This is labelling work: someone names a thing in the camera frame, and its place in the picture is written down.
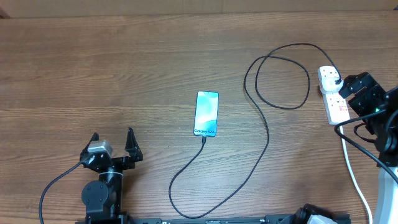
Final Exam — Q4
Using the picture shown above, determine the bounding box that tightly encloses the blue smartphone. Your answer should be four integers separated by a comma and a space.
193, 91, 219, 137

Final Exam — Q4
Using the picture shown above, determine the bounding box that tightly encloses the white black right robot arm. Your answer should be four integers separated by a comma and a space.
334, 72, 397, 223

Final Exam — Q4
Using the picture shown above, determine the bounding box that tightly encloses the black charging cable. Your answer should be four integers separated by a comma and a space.
168, 42, 345, 220

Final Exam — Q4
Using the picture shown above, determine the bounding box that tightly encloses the white charger adapter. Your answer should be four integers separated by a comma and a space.
320, 76, 343, 94

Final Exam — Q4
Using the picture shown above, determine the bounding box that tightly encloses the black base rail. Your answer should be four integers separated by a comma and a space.
78, 204, 351, 224

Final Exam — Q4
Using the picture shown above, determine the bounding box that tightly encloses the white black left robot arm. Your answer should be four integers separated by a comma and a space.
80, 128, 143, 223

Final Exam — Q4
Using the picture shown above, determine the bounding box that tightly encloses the white power strip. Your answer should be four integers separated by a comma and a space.
317, 66, 349, 125

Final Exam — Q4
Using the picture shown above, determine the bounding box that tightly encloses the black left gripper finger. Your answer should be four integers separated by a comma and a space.
125, 127, 142, 156
88, 133, 99, 144

